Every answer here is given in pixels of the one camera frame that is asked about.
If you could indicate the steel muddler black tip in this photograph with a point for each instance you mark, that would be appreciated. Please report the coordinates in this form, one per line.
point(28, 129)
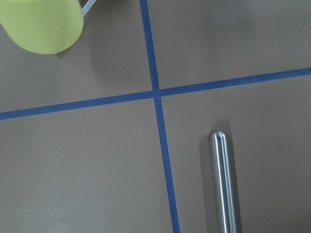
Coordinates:
point(222, 181)

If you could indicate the white cup drying rack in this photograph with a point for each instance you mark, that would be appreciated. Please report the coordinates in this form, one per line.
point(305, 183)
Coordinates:
point(87, 6)

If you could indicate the yellow-green cup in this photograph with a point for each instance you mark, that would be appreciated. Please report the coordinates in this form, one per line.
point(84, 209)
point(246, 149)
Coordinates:
point(42, 26)

